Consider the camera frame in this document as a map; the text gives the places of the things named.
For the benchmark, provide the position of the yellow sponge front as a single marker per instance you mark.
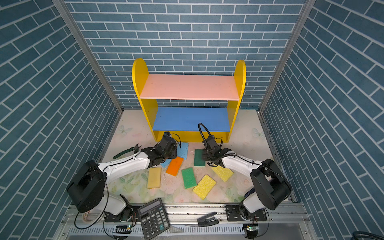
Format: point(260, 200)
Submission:
point(204, 187)

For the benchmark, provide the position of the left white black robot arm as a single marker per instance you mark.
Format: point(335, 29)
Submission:
point(88, 189)

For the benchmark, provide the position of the yellow sponge right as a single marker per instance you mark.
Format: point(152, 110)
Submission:
point(223, 173)

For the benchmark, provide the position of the black binder clip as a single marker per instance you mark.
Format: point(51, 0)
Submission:
point(208, 220)

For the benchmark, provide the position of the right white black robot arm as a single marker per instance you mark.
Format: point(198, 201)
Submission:
point(270, 185)

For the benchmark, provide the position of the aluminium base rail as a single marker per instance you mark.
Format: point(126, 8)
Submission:
point(289, 221)

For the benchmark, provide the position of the green handled pliers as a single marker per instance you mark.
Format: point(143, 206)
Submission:
point(134, 149)

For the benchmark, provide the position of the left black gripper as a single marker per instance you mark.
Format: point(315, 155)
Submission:
point(174, 152)

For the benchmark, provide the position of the orange sponge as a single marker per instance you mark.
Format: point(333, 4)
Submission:
point(174, 166)

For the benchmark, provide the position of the black desk calculator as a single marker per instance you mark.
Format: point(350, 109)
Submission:
point(153, 218)

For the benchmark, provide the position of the dark green scrub sponge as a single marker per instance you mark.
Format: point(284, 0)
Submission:
point(198, 158)

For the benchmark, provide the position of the yellow pink blue shelf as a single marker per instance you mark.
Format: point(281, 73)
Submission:
point(182, 121)

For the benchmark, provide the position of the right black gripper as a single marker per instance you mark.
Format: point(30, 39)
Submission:
point(204, 152)

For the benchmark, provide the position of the bright green sponge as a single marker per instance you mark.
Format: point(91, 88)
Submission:
point(189, 178)

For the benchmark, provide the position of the pale yellow sponge left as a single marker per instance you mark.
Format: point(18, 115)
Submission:
point(154, 178)

